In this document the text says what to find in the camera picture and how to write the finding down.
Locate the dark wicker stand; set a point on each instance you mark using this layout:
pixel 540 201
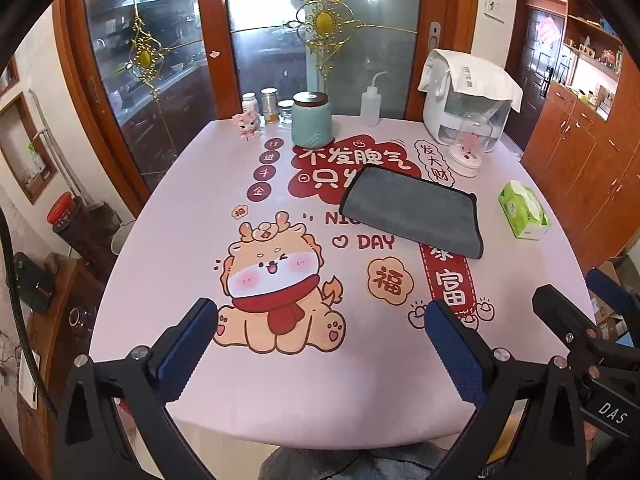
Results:
pixel 90 235

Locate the white wall switch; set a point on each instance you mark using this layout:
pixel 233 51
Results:
pixel 494 7

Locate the pink dragon figurine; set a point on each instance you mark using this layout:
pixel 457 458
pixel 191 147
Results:
pixel 247 126

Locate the grey towel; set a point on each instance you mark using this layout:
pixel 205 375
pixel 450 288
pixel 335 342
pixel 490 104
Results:
pixel 410 205

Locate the wooden wall shelf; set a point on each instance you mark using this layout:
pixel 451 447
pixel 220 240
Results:
pixel 595 50

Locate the red lid jar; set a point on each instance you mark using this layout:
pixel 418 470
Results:
pixel 61 209

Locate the small glass jar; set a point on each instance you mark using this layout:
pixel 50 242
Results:
pixel 286 114

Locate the glass dome with pink figurine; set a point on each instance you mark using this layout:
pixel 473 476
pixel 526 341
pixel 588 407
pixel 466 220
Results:
pixel 468 152

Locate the pink printed tablecloth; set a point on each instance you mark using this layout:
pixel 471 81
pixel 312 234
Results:
pixel 200 200

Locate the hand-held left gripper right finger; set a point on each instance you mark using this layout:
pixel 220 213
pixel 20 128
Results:
pixel 457 355

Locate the black bag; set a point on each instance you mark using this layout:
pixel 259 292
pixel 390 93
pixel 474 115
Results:
pixel 32 280

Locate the metal lid jar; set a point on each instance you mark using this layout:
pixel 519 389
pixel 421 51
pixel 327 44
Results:
pixel 270 105

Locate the white squeeze bottle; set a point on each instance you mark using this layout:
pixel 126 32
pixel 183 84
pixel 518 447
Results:
pixel 371 107

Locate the white pill bottle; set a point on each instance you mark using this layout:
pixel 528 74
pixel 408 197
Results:
pixel 250 105

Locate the glass door with gold ornament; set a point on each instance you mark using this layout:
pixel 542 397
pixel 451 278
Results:
pixel 322 25
pixel 145 60

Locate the wooden cabinet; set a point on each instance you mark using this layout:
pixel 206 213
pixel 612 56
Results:
pixel 575 160

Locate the white cloth cover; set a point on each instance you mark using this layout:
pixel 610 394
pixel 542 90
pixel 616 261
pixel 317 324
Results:
pixel 470 72

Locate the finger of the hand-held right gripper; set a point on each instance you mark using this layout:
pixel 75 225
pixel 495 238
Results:
pixel 611 295
pixel 560 310

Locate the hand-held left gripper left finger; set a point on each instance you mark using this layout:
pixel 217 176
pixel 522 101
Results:
pixel 184 357

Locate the brown wooden door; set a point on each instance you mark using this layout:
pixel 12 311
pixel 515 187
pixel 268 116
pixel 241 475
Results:
pixel 530 70

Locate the green tissue box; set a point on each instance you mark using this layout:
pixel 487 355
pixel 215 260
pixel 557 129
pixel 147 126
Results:
pixel 522 210

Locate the white water dispenser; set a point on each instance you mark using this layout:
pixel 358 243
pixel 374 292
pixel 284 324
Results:
pixel 436 125

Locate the teal ceramic canister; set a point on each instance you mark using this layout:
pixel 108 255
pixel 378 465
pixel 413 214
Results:
pixel 312 122

